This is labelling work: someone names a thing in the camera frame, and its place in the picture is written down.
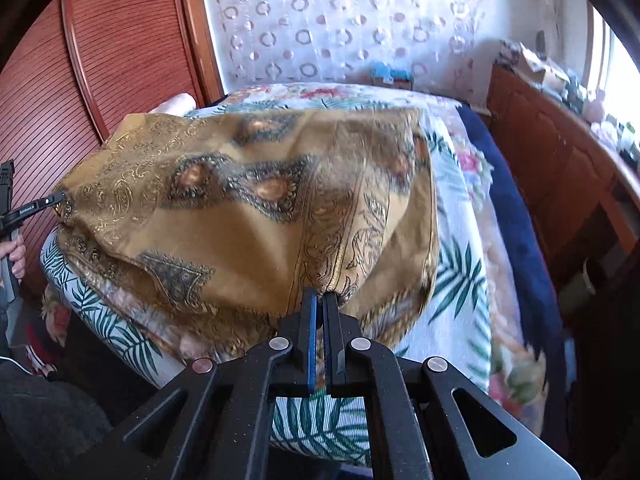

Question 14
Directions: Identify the cream folded cloth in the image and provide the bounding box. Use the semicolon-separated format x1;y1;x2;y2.
150;92;198;116

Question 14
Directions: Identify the cardboard box with blue cloth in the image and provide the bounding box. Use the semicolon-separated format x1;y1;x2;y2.
370;62;416;88

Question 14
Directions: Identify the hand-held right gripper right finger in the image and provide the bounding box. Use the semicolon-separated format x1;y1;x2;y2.
322;292;583;480

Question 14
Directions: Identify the wooden low cabinet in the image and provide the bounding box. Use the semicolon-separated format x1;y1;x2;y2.
487;62;640;311

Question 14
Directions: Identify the open white cardboard box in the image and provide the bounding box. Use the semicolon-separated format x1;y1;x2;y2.
515;42;571;93

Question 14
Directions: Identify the circle-patterned sheer curtain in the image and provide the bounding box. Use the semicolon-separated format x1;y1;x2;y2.
197;0;493;96

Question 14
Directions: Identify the navy bed sheet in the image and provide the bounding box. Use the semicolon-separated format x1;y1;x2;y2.
457;102;576;441

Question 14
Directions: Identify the floral quilt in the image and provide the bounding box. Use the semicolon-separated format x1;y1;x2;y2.
150;82;551;411

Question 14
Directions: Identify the patterned folded cloth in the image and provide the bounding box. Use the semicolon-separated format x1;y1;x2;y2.
497;40;523;66

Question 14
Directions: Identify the palm leaf blanket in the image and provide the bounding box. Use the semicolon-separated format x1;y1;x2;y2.
40;100;493;466

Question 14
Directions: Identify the dark trash bin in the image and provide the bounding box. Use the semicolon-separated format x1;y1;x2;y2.
557;266;598;318

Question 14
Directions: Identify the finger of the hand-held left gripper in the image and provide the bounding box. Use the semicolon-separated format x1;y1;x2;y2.
0;189;68;233

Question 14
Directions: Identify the person's left hand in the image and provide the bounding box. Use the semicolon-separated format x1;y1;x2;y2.
0;237;27;286

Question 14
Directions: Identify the red cloth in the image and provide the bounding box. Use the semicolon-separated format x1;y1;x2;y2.
20;322;58;373

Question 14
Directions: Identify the golden patterned shirt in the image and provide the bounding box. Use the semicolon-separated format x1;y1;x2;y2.
52;107;441;361

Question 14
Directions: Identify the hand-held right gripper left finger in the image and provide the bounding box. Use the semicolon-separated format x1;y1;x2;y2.
82;292;321;480

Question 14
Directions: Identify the person's dark clothing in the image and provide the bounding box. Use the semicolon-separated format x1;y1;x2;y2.
0;360;116;480

